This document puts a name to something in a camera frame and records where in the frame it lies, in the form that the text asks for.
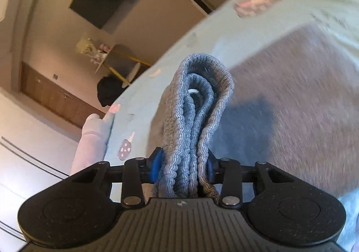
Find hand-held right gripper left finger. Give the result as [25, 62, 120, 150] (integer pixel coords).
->
[69, 148, 163, 208]

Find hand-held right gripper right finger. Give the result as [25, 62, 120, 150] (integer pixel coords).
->
[207, 154, 293, 208]

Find grey pants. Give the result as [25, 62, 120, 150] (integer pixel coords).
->
[153, 20, 359, 205]

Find white pillow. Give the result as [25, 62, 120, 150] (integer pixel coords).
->
[70, 113, 113, 177]

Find black backpack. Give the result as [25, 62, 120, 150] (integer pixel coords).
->
[97, 75, 130, 107]

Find side table with yellow legs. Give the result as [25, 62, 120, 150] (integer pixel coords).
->
[94, 44, 153, 87]

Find brown wooden wardrobe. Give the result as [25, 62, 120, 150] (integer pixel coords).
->
[22, 61, 105, 129]

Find wrapped flower bouquet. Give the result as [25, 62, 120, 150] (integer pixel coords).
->
[76, 34, 110, 66]

